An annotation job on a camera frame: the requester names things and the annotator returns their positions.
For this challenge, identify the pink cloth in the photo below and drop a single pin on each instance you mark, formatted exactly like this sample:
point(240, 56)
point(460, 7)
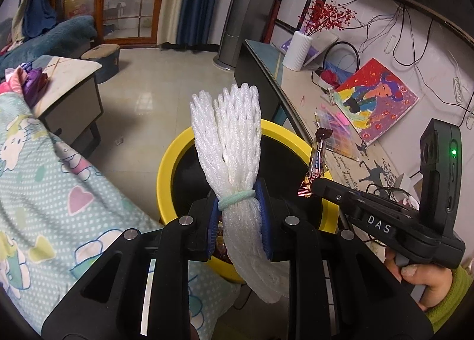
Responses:
point(13, 82)

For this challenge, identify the round blue stool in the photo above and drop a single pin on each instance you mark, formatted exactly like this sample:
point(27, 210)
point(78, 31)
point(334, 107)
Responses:
point(100, 51)

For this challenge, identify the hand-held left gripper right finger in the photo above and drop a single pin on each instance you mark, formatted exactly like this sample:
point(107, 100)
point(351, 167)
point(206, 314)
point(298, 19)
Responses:
point(264, 221)

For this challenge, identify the blue grey heart sofa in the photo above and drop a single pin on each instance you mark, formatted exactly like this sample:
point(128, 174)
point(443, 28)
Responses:
point(55, 36)

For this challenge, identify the dark television cabinet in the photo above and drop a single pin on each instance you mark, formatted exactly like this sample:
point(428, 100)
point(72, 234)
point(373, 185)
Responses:
point(259, 65)

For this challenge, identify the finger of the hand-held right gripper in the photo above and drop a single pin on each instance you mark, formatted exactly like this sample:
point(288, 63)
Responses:
point(333, 190)

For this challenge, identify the purple satin cloth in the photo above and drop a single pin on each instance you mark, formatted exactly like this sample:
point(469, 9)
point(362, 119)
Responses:
point(33, 78)

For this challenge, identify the white ribbed vase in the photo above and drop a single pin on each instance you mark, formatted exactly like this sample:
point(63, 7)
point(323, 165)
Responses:
point(296, 53)

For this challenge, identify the colourful figure painting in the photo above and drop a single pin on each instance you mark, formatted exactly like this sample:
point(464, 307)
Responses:
point(377, 103)

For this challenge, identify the cartoon cat printed blanket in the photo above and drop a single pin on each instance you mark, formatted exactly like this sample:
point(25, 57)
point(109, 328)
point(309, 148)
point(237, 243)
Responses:
point(55, 195)

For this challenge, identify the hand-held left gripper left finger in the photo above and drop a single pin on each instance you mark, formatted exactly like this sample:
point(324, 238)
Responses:
point(214, 225)

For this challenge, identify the silver candy wrapper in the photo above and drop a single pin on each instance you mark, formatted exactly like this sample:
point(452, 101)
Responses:
point(317, 162)

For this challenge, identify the grey bedside table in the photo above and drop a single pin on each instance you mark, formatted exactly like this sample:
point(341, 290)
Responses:
point(70, 69)

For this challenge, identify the green sleeved right forearm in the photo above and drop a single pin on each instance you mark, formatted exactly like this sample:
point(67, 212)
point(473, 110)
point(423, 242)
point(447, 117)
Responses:
point(455, 299)

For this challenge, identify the person's right hand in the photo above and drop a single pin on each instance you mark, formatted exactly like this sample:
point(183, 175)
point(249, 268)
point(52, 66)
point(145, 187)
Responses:
point(426, 280)

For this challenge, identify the grey tower air conditioner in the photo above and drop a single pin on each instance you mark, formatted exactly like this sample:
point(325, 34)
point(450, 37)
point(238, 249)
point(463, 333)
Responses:
point(244, 10)

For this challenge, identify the white foam fruit net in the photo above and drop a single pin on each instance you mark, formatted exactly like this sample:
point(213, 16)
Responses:
point(229, 140)

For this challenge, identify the clear bead organizer box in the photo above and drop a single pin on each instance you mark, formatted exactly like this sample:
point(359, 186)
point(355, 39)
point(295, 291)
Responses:
point(340, 136)

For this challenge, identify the beige printed table cover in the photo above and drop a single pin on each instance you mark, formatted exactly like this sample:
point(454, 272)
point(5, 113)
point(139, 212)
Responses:
point(307, 95)

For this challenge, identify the yellow rimmed black trash bin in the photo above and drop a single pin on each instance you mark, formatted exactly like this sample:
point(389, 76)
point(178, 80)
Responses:
point(170, 162)

